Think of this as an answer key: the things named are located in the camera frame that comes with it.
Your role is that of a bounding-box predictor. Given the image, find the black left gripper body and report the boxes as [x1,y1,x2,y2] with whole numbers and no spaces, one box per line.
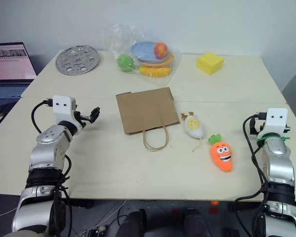
[73,104,92,129]

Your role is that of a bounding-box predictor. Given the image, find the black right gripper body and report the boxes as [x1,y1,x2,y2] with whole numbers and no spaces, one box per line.
[249,115,292,136]

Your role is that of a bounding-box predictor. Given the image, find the clear plastic bag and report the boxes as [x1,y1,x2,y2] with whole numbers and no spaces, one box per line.
[98,23,183,80]

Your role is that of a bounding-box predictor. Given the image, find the green zip tie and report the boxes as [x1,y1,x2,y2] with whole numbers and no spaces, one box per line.
[256,133,291,144]

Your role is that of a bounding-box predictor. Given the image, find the orange carrot plush toy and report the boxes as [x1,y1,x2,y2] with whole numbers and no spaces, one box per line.
[207,133,234,173]

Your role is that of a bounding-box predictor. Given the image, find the perforated round metal plate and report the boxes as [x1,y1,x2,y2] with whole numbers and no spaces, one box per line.
[55,44,100,76]

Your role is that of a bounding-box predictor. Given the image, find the green apple toy fruit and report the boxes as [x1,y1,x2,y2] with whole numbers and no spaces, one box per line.
[117,53,135,73]

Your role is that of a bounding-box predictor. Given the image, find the white yellow plush toy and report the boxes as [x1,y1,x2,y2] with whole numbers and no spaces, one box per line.
[180,111,206,153]

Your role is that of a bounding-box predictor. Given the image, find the yellow banana toy fruit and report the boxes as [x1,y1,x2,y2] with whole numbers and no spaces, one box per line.
[138,65,172,78]

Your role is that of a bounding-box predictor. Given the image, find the blue plate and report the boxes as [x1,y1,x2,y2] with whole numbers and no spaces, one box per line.
[131,40,171,63]

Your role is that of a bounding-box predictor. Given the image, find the yellow foam cheese block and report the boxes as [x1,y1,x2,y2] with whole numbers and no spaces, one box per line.
[196,51,225,76]

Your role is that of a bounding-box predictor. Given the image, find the orange plate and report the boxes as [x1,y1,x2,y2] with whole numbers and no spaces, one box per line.
[135,51,176,68]

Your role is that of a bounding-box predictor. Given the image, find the red peach toy fruit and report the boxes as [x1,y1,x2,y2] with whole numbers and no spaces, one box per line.
[153,41,169,60]

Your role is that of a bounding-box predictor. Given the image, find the open laptop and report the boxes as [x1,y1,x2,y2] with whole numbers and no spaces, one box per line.
[0,41,38,100]

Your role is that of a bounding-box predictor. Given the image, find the dark rounded shape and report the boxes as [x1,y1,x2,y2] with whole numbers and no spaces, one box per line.
[118,208,148,237]
[183,207,211,237]

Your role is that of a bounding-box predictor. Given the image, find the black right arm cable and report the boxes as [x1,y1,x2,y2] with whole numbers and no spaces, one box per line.
[232,112,270,237]

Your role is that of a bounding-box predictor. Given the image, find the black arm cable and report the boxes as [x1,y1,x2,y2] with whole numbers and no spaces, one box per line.
[31,98,74,237]
[232,112,270,237]

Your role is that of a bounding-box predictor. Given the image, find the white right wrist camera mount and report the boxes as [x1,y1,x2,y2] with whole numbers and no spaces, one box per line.
[257,107,289,139]

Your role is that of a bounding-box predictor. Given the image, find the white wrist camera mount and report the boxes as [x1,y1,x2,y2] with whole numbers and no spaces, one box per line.
[257,107,289,139]
[52,95,76,124]

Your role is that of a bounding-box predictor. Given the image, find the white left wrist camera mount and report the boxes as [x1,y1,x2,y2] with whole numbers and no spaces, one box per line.
[52,95,76,124]

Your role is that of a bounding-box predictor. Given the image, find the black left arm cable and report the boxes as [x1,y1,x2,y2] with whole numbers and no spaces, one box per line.
[31,98,74,237]

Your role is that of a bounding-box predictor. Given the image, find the brown paper bag with handles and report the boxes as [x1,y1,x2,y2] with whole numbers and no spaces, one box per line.
[115,86,181,152]

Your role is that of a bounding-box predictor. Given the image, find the white floor cable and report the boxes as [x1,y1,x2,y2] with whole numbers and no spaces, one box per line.
[71,199,127,237]

